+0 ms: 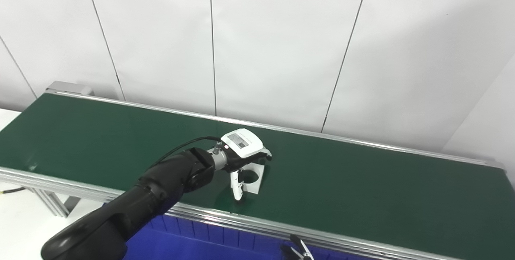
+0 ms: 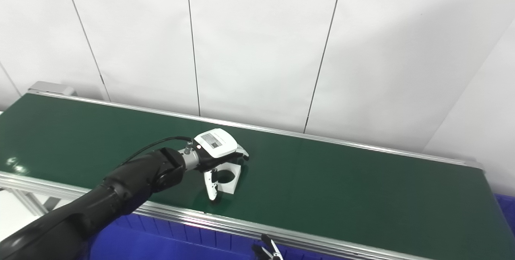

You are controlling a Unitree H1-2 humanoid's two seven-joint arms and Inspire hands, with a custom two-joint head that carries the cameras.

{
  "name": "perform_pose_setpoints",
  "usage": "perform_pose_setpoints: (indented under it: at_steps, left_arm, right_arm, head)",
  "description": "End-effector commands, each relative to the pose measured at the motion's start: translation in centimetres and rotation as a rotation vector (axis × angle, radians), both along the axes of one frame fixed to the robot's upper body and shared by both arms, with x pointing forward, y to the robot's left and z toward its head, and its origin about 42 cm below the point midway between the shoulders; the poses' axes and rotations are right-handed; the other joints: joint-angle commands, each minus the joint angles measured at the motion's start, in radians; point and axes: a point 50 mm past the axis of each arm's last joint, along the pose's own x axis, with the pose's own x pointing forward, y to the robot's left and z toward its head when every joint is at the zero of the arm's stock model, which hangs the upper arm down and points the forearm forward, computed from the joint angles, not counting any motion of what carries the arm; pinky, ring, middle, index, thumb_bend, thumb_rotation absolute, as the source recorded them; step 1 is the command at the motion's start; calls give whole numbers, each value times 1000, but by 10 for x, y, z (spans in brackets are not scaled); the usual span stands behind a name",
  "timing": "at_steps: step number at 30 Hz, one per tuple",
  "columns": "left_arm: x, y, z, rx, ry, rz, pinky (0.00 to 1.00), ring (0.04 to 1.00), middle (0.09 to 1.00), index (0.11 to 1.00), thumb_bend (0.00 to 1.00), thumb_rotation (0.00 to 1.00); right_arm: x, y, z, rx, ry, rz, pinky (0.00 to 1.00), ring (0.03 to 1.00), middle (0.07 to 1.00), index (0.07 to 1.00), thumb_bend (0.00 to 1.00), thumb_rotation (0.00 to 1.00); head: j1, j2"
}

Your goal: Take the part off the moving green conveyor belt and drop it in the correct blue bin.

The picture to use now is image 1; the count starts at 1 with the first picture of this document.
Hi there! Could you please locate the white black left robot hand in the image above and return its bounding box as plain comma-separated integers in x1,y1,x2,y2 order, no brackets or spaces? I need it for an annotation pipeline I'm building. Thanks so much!
219,128,273,201

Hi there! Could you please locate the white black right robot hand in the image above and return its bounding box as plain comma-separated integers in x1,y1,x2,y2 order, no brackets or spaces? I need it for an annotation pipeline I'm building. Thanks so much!
281,235,315,260

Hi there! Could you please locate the white square part round hole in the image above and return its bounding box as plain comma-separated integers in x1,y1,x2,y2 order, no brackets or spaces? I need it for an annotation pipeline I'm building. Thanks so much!
237,163,266,194

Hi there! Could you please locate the blue plastic bin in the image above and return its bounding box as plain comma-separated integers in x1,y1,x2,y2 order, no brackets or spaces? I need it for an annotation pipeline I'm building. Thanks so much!
121,214,291,260
282,243,377,260

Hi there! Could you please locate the grey conveyor motor housing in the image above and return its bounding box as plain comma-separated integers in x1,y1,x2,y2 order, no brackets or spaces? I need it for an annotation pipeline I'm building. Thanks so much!
45,81,94,96

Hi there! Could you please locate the aluminium conveyor support leg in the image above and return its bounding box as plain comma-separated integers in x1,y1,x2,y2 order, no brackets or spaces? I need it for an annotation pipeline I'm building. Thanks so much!
30,188,81,218

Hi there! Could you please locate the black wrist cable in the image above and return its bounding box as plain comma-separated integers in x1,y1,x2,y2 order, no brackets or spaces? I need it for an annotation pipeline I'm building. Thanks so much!
151,136,222,169

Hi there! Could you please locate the green conveyor belt aluminium frame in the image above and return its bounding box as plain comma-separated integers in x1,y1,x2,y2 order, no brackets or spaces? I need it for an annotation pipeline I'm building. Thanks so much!
0,92,515,260

